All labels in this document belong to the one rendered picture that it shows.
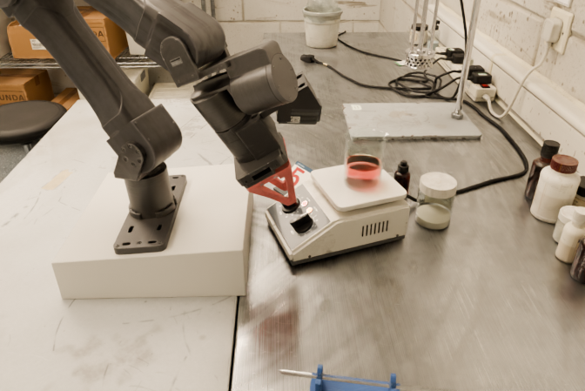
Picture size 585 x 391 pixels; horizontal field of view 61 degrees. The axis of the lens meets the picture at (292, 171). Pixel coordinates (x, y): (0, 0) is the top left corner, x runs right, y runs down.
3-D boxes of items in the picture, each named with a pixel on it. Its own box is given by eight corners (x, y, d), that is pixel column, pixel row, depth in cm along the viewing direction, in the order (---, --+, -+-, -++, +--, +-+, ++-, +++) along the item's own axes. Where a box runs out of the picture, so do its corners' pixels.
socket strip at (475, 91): (474, 102, 133) (476, 86, 131) (433, 57, 167) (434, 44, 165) (494, 102, 133) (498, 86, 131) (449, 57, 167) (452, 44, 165)
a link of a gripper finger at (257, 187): (307, 171, 74) (275, 126, 69) (316, 201, 68) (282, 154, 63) (267, 193, 75) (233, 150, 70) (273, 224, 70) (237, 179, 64)
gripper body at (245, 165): (277, 126, 71) (250, 86, 67) (287, 166, 63) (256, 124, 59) (238, 148, 72) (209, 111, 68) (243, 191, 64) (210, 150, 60)
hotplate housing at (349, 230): (291, 269, 75) (291, 225, 71) (264, 221, 85) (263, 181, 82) (419, 238, 81) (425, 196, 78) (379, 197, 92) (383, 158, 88)
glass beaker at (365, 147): (346, 196, 77) (350, 146, 73) (337, 175, 82) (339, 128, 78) (391, 192, 78) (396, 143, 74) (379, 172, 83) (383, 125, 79)
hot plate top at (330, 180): (339, 213, 74) (339, 208, 73) (308, 175, 83) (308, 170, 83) (409, 198, 77) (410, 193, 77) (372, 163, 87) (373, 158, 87)
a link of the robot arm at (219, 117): (267, 100, 64) (238, 57, 60) (255, 130, 60) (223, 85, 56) (225, 114, 67) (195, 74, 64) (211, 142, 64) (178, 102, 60)
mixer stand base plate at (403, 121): (351, 140, 113) (351, 136, 112) (341, 106, 130) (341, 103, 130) (482, 138, 114) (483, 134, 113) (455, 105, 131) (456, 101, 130)
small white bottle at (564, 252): (554, 259, 77) (569, 212, 72) (555, 248, 79) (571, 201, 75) (578, 266, 75) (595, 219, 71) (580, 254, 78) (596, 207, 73)
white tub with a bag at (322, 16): (346, 49, 177) (348, -16, 166) (305, 50, 174) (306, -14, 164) (335, 38, 189) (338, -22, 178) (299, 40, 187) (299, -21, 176)
